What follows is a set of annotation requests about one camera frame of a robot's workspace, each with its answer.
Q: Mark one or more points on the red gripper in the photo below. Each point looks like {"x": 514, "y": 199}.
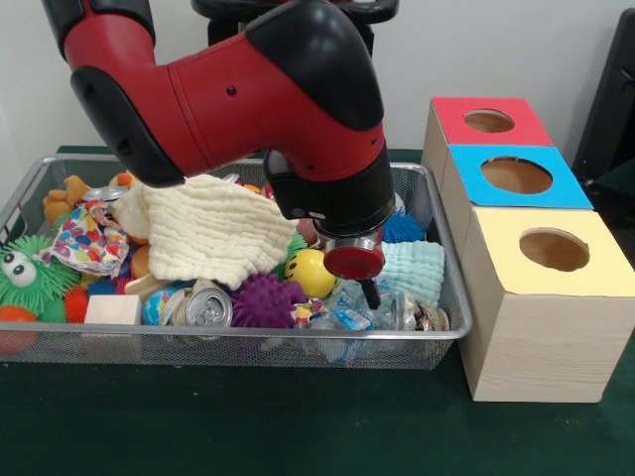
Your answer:
{"x": 354, "y": 265}

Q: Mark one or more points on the cream waffle cloth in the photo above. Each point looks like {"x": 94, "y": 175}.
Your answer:
{"x": 213, "y": 233}

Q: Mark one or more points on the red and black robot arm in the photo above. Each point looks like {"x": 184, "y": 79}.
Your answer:
{"x": 223, "y": 109}

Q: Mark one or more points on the wooden box with three holes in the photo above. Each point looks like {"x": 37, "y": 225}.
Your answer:
{"x": 546, "y": 347}

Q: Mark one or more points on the crushed clear plastic bottle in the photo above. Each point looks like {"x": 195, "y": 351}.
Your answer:
{"x": 347, "y": 312}

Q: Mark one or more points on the light blue waffle cloth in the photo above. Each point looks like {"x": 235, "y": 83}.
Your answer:
{"x": 417, "y": 270}

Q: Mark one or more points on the yellow smiley face ball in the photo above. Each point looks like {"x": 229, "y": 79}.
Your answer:
{"x": 310, "y": 273}

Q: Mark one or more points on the blue spiky rubber ball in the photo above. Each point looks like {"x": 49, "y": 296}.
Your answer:
{"x": 404, "y": 228}

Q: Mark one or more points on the purple spiky ball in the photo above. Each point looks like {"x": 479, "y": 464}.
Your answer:
{"x": 265, "y": 302}

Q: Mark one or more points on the silver drinks can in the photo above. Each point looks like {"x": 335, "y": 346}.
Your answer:
{"x": 208, "y": 308}

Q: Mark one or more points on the dark green table cloth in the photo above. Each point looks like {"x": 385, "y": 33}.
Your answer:
{"x": 248, "y": 421}
{"x": 617, "y": 176}

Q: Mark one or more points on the plain wooden block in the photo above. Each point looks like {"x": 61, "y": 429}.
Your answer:
{"x": 111, "y": 310}

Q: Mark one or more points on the colourful heart-print cloth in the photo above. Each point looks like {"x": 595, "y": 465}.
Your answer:
{"x": 87, "y": 240}

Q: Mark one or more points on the black upright panel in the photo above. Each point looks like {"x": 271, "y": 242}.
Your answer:
{"x": 610, "y": 99}

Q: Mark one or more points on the green spiky googly-eyed toy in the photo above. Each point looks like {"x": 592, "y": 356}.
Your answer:
{"x": 30, "y": 292}

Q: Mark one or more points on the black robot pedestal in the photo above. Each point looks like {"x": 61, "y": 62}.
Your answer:
{"x": 220, "y": 32}

